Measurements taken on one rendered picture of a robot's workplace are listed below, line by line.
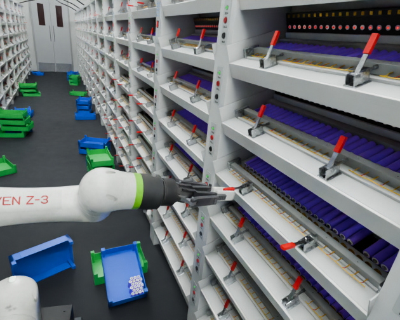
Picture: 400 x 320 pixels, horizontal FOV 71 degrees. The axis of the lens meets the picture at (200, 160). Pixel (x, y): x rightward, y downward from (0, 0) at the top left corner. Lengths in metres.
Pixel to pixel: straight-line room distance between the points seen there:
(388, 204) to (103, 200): 0.56
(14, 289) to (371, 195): 0.92
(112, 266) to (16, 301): 0.89
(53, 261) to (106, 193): 1.31
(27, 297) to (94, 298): 0.82
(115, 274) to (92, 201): 1.13
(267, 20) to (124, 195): 0.67
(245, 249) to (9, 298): 0.68
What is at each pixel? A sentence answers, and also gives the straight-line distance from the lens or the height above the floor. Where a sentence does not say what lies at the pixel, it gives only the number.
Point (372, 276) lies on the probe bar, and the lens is 0.68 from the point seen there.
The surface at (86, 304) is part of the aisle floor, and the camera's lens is 1.75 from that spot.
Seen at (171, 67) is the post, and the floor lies 1.17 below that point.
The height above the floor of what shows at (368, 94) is 1.26.
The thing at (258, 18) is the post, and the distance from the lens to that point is 0.96.
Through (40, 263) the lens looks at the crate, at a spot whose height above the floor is 0.08.
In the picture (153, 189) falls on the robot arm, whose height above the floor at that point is 0.97.
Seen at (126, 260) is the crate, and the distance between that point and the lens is 1.81.
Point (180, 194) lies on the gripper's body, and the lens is 0.75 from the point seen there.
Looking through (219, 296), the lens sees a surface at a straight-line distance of 1.30.
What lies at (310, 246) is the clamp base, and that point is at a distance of 0.73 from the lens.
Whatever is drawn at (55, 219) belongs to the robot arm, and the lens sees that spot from 0.81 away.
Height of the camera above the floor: 1.32
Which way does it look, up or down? 23 degrees down
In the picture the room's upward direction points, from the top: 6 degrees clockwise
